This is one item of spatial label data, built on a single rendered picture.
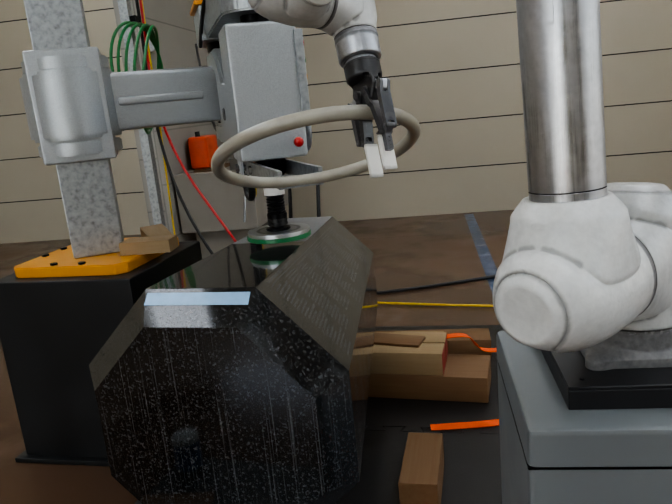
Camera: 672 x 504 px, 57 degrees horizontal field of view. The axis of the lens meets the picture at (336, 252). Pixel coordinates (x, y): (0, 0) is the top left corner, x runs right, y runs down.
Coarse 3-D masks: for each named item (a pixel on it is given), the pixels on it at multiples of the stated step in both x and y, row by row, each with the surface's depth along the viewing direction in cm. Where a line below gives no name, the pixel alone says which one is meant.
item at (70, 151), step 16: (64, 48) 226; (80, 48) 227; (96, 48) 229; (32, 64) 223; (48, 64) 223; (64, 64) 224; (80, 64) 227; (96, 64) 229; (32, 96) 225; (48, 144) 230; (64, 144) 230; (80, 144) 231; (96, 144) 234; (112, 144) 237; (48, 160) 231; (64, 160) 232; (80, 160) 234
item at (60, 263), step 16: (48, 256) 253; (64, 256) 250; (96, 256) 244; (112, 256) 242; (128, 256) 239; (144, 256) 242; (16, 272) 237; (32, 272) 235; (48, 272) 234; (64, 272) 232; (80, 272) 231; (96, 272) 229; (112, 272) 228
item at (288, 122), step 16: (304, 112) 121; (320, 112) 121; (336, 112) 121; (352, 112) 122; (368, 112) 124; (400, 112) 129; (256, 128) 123; (272, 128) 122; (288, 128) 122; (416, 128) 138; (224, 144) 129; (240, 144) 126; (400, 144) 152; (224, 160) 134; (224, 176) 146; (240, 176) 154; (288, 176) 165; (304, 176) 166; (320, 176) 166; (336, 176) 166
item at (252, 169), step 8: (288, 160) 204; (248, 168) 212; (256, 168) 200; (264, 168) 184; (272, 168) 176; (288, 168) 206; (296, 168) 194; (304, 168) 183; (312, 168) 173; (320, 168) 167; (256, 176) 203; (264, 176) 187; (272, 176) 173; (280, 176) 164; (312, 184) 167; (320, 184) 168
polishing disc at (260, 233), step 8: (288, 224) 220; (296, 224) 219; (304, 224) 218; (248, 232) 213; (256, 232) 211; (264, 232) 210; (272, 232) 209; (280, 232) 208; (288, 232) 206; (296, 232) 206; (304, 232) 209
